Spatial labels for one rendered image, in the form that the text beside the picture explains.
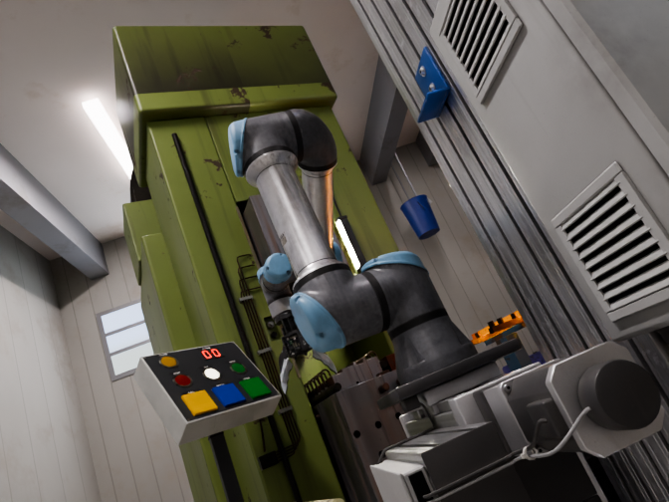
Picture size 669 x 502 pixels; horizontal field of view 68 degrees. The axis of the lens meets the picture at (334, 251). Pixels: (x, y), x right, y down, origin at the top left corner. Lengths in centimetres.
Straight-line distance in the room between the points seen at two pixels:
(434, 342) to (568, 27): 54
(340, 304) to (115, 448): 509
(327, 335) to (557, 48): 55
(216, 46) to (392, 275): 199
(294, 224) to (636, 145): 62
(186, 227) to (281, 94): 87
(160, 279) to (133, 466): 352
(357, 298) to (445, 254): 528
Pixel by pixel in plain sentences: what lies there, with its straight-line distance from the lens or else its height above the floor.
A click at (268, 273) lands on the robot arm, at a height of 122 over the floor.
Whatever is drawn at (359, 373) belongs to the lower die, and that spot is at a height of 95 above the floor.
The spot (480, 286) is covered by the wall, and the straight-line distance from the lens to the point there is 612.
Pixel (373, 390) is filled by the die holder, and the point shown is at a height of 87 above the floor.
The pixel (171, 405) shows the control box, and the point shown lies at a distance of 147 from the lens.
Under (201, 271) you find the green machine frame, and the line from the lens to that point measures 203.
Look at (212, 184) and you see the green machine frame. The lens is 223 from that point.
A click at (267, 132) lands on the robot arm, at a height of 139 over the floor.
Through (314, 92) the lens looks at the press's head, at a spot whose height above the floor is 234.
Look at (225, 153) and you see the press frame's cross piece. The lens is 234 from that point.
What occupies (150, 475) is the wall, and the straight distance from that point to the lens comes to 573.
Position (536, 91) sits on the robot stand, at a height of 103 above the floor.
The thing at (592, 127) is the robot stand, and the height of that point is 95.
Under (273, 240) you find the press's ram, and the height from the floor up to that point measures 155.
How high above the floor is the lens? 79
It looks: 19 degrees up
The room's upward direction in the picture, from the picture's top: 23 degrees counter-clockwise
